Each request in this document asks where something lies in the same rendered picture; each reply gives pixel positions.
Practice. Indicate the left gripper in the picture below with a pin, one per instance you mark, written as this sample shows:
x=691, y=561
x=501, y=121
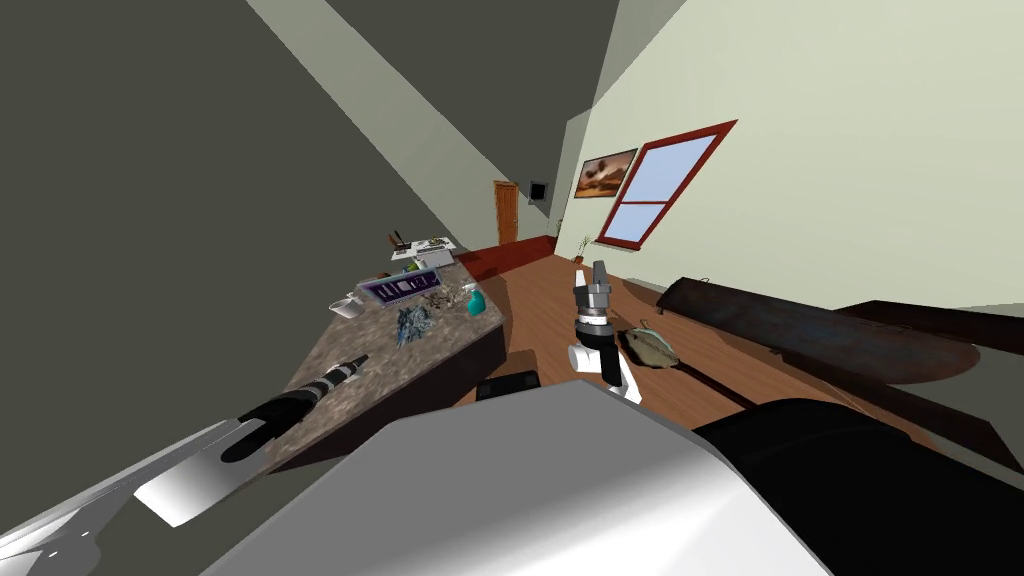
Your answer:
x=354, y=366

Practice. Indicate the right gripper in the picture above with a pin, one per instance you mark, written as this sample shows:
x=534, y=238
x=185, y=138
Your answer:
x=593, y=293

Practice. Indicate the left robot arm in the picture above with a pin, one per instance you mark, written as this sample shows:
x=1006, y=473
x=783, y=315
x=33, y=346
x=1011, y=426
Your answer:
x=276, y=410

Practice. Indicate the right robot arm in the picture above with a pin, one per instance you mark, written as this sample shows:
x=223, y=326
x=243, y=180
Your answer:
x=840, y=488

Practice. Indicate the small potted plant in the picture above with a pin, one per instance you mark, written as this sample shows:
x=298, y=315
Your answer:
x=580, y=252

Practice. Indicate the white mug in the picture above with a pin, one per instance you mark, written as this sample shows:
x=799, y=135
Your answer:
x=349, y=306

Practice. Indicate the blue crumpled cloth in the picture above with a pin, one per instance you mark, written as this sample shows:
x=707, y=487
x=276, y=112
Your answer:
x=415, y=323

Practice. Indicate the purple flat tray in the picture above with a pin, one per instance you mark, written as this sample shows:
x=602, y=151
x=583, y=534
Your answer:
x=400, y=287

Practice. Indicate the olive green lumpy object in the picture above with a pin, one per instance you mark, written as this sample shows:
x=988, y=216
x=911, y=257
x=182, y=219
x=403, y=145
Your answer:
x=650, y=347

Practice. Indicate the brown landscape painting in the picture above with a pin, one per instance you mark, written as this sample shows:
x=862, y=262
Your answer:
x=605, y=174

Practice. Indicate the brown wooden door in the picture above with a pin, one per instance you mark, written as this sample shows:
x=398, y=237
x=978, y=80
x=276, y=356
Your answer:
x=506, y=213

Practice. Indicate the red framed window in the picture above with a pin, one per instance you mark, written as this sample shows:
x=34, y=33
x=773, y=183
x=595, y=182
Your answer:
x=664, y=188

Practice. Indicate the teal spray bottle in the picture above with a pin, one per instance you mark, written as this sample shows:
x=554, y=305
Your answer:
x=477, y=303

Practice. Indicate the white flat box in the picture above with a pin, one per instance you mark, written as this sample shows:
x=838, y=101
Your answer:
x=428, y=254

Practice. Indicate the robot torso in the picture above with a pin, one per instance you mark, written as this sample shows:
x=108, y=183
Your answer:
x=512, y=496

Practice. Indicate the dark brown long furniture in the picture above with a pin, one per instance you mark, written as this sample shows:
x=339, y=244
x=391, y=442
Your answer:
x=800, y=330

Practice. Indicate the small black wall picture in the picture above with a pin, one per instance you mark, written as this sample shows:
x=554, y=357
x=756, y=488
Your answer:
x=538, y=191

